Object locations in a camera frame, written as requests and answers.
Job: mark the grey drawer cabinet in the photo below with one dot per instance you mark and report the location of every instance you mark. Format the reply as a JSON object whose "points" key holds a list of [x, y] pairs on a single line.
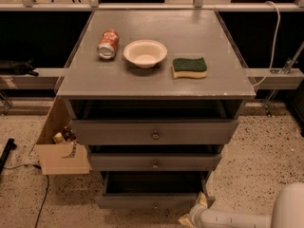
{"points": [[94, 89]]}

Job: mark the grey drawer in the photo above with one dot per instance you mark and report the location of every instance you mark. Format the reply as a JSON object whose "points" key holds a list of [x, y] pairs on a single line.
{"points": [[154, 162], [98, 132], [152, 190]]}

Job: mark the metal frame rail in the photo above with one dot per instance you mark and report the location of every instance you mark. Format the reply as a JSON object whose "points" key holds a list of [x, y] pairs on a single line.
{"points": [[136, 6]]}

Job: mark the white paper bowl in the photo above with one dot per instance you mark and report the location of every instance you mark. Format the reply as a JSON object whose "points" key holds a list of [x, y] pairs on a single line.
{"points": [[145, 53]]}

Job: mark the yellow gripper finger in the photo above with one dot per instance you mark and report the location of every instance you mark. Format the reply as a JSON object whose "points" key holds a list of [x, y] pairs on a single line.
{"points": [[185, 222], [202, 200]]}

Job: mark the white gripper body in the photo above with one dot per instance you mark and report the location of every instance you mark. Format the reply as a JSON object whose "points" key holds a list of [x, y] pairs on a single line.
{"points": [[196, 213]]}

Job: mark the items inside cardboard box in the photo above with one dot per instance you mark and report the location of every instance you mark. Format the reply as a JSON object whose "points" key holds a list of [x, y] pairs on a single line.
{"points": [[66, 135]]}

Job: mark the grey top drawer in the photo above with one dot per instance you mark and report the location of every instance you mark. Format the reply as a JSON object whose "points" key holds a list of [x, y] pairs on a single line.
{"points": [[98, 132]]}

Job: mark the orange soda can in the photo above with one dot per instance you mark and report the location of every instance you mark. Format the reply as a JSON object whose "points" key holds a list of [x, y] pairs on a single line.
{"points": [[108, 45]]}

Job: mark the grey bottom drawer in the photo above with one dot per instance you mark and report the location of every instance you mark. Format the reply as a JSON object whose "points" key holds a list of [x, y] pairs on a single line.
{"points": [[152, 190]]}

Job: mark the green yellow sponge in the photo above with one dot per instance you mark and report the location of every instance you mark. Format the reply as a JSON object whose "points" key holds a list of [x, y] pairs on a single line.
{"points": [[189, 68]]}

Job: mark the black item on shelf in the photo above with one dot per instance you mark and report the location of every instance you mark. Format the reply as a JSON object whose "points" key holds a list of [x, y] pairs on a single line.
{"points": [[9, 67]]}

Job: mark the black object on floor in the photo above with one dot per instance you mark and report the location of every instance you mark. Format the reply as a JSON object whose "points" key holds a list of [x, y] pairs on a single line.
{"points": [[10, 145]]}

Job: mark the grey middle drawer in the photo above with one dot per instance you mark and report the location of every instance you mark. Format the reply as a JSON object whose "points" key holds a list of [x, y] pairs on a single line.
{"points": [[154, 162]]}

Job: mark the cardboard box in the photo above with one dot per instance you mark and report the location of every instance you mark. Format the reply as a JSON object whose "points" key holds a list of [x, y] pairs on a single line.
{"points": [[56, 155]]}

